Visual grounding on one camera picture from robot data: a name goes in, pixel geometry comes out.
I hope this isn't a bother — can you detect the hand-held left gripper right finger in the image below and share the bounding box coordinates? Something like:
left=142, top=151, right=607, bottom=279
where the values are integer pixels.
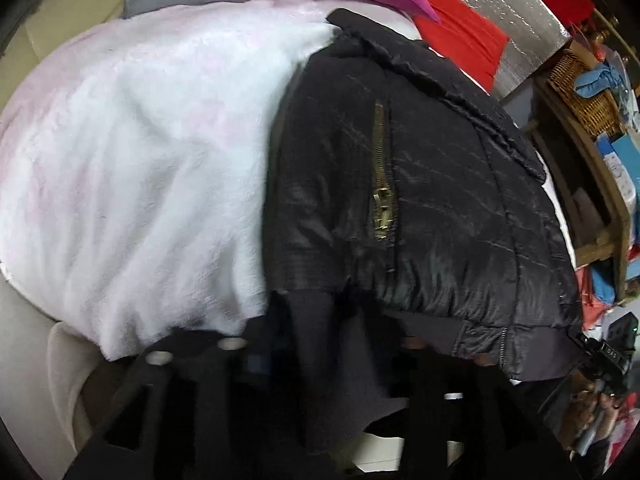
left=395, top=341, right=581, bottom=480

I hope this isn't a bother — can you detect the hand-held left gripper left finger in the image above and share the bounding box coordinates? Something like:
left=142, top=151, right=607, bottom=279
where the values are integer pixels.
left=65, top=331, right=301, bottom=480

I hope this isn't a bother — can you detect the black puffer jacket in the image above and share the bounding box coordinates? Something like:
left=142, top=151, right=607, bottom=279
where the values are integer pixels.
left=240, top=7, right=589, bottom=456

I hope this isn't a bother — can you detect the person's right hand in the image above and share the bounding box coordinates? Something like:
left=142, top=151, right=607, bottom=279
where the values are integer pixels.
left=560, top=380, right=632, bottom=456

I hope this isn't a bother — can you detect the coral cloth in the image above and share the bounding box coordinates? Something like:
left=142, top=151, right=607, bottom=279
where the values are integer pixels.
left=575, top=265, right=626, bottom=328

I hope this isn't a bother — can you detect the wooden shelf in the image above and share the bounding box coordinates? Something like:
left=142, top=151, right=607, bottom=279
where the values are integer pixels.
left=530, top=40, right=636, bottom=301

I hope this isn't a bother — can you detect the blue cardboard box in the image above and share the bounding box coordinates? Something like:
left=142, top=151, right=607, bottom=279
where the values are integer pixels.
left=595, top=130, right=640, bottom=186

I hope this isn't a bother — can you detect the white fleece blanket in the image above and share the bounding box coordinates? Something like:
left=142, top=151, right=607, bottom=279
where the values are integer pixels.
left=0, top=0, right=576, bottom=364

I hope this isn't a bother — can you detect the wicker basket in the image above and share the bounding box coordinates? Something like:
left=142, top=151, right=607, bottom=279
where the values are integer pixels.
left=547, top=47, right=626, bottom=138

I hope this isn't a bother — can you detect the light blue cloth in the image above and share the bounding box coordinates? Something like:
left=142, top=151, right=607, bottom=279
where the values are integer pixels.
left=575, top=62, right=631, bottom=98

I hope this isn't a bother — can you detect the red pillow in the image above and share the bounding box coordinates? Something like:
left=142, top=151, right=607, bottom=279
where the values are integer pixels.
left=414, top=0, right=511, bottom=93

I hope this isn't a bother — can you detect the silver foil insulation mat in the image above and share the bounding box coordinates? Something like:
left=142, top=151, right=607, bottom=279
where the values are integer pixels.
left=425, top=0, right=571, bottom=98

